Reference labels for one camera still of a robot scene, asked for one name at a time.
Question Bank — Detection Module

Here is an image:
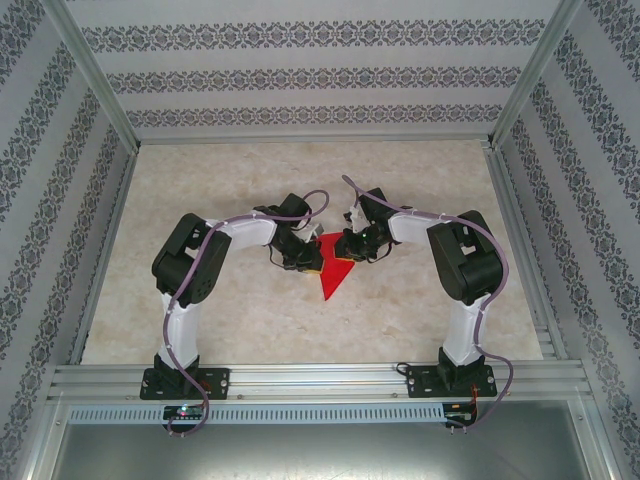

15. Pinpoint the red cloth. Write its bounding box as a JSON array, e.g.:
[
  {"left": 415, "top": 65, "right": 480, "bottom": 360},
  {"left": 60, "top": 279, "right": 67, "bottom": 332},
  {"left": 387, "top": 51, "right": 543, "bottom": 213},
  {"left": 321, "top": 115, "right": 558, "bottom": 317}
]
[{"left": 313, "top": 232, "right": 358, "bottom": 303}]

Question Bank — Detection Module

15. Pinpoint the aluminium mounting rail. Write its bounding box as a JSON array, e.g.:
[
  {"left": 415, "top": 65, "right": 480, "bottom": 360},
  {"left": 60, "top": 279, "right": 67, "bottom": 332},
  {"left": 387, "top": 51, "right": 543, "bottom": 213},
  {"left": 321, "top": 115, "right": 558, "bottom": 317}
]
[{"left": 47, "top": 360, "right": 589, "bottom": 402}]

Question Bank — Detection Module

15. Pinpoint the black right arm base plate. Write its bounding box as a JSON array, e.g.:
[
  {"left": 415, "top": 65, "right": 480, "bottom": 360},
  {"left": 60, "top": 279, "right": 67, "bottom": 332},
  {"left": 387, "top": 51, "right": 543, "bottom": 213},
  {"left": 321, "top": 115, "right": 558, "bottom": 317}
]
[{"left": 407, "top": 364, "right": 499, "bottom": 400}]

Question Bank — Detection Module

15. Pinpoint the slotted grey cable duct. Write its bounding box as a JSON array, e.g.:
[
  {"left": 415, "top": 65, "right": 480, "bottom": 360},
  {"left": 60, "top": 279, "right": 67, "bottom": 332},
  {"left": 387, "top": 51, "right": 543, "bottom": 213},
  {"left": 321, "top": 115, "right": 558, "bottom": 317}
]
[{"left": 67, "top": 402, "right": 447, "bottom": 426}]

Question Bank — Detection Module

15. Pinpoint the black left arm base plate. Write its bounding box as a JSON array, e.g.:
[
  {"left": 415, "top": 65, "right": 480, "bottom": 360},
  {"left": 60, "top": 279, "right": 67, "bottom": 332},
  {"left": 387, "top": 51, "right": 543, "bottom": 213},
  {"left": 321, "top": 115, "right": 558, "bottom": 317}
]
[{"left": 139, "top": 367, "right": 232, "bottom": 401}]

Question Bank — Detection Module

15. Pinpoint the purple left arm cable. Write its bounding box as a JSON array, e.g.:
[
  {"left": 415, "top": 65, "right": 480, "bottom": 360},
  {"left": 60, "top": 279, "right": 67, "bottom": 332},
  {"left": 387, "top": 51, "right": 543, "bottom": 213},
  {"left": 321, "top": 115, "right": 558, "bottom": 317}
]
[{"left": 162, "top": 189, "right": 332, "bottom": 440}]

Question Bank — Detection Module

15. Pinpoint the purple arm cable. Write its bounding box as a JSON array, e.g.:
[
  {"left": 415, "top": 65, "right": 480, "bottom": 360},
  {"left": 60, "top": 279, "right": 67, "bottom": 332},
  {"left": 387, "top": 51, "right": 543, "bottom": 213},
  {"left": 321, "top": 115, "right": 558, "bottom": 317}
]
[
  {"left": 162, "top": 189, "right": 332, "bottom": 440},
  {"left": 341, "top": 173, "right": 517, "bottom": 437}
]

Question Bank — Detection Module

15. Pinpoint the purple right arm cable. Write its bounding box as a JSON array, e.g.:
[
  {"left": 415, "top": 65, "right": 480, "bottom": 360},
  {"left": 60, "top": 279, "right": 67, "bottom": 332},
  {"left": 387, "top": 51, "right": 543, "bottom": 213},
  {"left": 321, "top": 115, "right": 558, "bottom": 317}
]
[{"left": 341, "top": 173, "right": 517, "bottom": 437}]

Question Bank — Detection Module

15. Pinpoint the aluminium frame post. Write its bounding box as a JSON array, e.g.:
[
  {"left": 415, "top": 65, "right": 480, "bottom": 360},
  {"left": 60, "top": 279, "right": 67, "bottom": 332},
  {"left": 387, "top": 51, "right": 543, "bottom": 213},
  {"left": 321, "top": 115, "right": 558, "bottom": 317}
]
[
  {"left": 47, "top": 0, "right": 141, "bottom": 149},
  {"left": 487, "top": 0, "right": 586, "bottom": 149}
]

